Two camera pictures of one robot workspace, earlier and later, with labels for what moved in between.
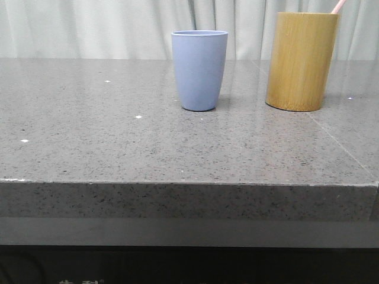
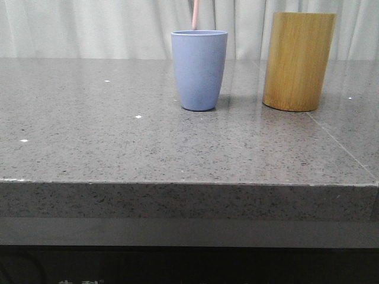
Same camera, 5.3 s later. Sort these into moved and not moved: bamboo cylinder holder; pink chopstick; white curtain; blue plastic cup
Moved: pink chopstick
Not moved: bamboo cylinder holder; blue plastic cup; white curtain
